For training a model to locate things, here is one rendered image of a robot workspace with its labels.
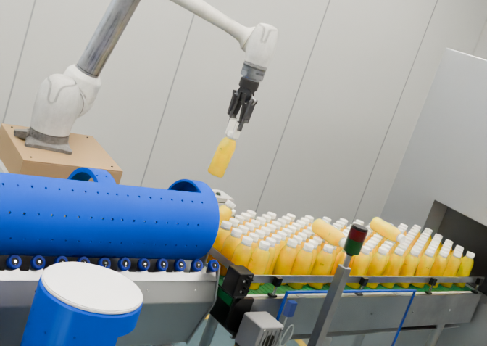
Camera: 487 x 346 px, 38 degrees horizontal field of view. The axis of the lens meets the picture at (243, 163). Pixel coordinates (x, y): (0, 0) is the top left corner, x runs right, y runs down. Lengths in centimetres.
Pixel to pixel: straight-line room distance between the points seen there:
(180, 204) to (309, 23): 378
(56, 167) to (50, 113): 22
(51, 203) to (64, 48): 308
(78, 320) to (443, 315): 217
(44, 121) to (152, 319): 86
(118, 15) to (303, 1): 317
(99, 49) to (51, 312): 134
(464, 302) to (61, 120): 213
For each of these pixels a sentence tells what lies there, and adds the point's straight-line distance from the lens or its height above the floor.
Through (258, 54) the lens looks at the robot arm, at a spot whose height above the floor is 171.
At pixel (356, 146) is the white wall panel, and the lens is 666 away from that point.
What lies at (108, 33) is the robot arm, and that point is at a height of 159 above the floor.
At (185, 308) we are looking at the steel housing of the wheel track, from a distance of 259.
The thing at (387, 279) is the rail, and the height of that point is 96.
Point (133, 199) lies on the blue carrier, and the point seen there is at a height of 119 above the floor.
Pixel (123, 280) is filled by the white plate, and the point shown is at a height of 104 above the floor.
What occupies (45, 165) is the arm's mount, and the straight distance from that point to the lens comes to 272.
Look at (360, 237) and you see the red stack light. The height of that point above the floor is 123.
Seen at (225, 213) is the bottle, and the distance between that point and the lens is 277.
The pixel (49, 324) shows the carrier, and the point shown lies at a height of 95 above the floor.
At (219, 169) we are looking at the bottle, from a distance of 275.
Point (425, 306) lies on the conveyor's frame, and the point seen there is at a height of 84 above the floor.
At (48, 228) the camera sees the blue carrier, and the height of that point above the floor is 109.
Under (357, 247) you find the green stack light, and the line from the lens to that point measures 261.
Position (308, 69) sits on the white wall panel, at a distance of 608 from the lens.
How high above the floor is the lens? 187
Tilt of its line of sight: 12 degrees down
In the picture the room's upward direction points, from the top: 19 degrees clockwise
